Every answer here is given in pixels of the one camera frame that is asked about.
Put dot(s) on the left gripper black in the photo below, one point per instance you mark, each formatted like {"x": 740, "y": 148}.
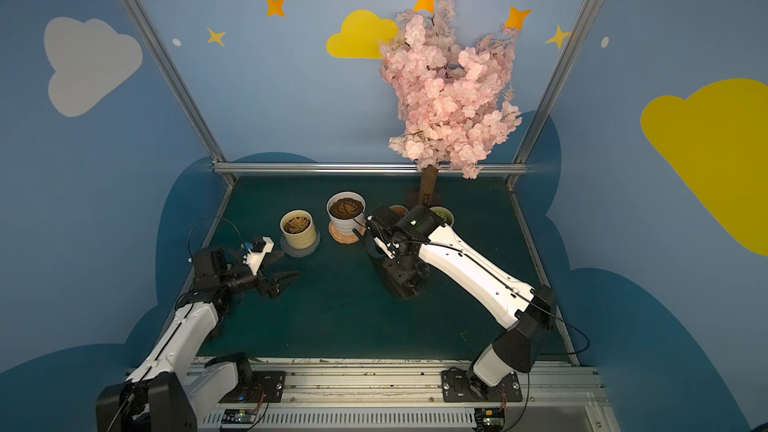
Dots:
{"x": 261, "y": 282}

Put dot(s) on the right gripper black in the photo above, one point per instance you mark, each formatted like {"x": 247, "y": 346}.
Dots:
{"x": 400, "y": 276}

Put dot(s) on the dark green watering can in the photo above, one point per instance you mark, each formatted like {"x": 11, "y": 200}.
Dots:
{"x": 404, "y": 273}

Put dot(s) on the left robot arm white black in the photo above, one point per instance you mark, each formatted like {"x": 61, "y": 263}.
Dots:
{"x": 154, "y": 397}

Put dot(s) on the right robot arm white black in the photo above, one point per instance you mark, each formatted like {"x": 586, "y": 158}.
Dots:
{"x": 527, "y": 314}

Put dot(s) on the small beige succulent pot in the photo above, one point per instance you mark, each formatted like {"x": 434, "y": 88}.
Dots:
{"x": 399, "y": 210}

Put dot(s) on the pale green succulent pot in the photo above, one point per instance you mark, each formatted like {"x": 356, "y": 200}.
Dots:
{"x": 446, "y": 216}

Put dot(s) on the yellow ribbed succulent pot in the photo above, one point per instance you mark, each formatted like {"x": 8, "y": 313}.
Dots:
{"x": 298, "y": 229}

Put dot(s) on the white ribbed succulent pot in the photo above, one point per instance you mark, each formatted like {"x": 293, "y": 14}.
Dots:
{"x": 346, "y": 211}

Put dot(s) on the grey saucer under yellow pot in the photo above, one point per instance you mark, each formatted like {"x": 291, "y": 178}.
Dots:
{"x": 300, "y": 251}

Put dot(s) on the pink saucer under white pot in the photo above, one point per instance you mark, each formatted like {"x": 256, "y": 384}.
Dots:
{"x": 345, "y": 236}

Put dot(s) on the left circuit board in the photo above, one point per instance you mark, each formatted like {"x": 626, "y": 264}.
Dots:
{"x": 239, "y": 417}

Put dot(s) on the circuit board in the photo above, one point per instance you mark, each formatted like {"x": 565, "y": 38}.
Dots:
{"x": 239, "y": 417}
{"x": 489, "y": 420}

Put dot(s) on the pink cherry blossom tree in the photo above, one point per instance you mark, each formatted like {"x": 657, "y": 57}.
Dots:
{"x": 455, "y": 101}

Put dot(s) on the right circuit board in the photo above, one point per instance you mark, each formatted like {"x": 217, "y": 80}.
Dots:
{"x": 489, "y": 420}

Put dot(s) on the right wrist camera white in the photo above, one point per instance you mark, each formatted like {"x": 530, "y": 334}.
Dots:
{"x": 384, "y": 245}

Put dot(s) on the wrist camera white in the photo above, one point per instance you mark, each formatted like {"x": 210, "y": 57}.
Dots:
{"x": 384, "y": 245}
{"x": 255, "y": 252}

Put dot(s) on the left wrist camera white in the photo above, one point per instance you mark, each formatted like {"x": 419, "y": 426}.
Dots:
{"x": 255, "y": 252}

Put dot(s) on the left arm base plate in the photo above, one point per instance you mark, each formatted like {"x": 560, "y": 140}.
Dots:
{"x": 263, "y": 386}

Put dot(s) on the aluminium front rail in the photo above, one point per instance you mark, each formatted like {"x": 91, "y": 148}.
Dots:
{"x": 407, "y": 394}

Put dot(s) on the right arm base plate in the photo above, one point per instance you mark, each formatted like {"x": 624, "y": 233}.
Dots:
{"x": 459, "y": 386}

